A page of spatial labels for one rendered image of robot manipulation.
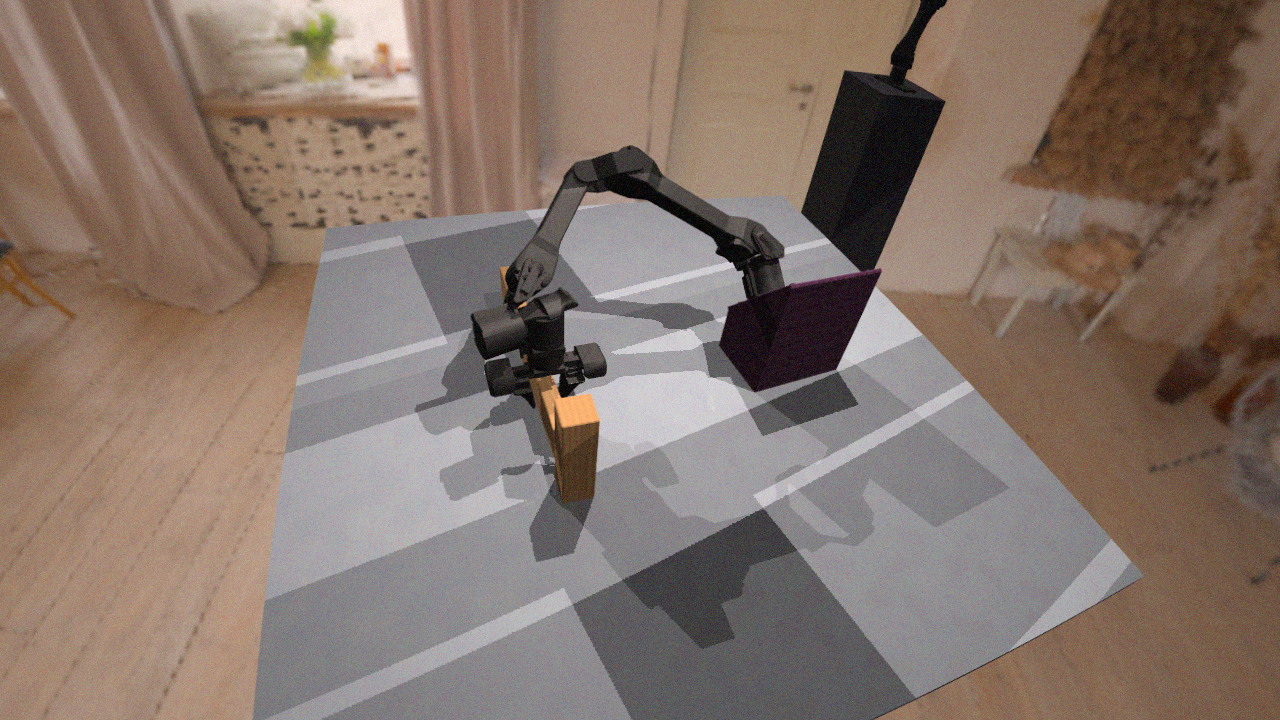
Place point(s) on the wooden post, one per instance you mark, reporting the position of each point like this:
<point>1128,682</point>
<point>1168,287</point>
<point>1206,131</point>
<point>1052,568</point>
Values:
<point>576,444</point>

